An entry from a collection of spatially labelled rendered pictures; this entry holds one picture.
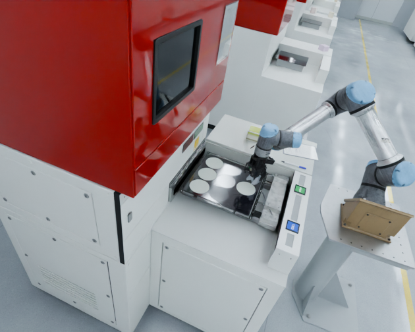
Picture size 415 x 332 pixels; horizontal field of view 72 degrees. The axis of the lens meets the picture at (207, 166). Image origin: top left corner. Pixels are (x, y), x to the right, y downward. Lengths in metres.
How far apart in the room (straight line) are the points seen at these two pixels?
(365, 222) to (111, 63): 1.36
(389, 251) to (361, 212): 0.24
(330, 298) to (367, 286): 0.39
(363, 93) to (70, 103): 1.20
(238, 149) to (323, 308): 1.28
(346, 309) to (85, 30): 2.25
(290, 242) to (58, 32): 1.06
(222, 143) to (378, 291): 1.68
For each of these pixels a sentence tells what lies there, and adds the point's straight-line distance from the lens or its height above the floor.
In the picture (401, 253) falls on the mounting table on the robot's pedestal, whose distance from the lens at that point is 1.74.
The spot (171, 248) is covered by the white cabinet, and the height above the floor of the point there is 0.75.
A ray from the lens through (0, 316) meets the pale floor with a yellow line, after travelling 2.24.
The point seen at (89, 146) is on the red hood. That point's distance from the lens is 0.90.
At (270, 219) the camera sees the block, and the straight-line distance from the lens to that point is 1.39.
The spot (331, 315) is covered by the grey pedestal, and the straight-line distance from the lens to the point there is 2.35.
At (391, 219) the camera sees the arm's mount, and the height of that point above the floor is 0.96.
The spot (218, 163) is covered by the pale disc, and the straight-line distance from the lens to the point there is 1.62.
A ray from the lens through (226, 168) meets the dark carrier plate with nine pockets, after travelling 1.59.
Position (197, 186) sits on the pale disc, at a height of 0.90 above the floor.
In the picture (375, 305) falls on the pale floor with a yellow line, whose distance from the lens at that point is 2.59.
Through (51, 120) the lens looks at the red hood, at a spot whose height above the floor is 1.41.
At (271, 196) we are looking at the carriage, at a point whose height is 0.88.
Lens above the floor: 1.90
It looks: 39 degrees down
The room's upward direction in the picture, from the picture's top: 10 degrees clockwise
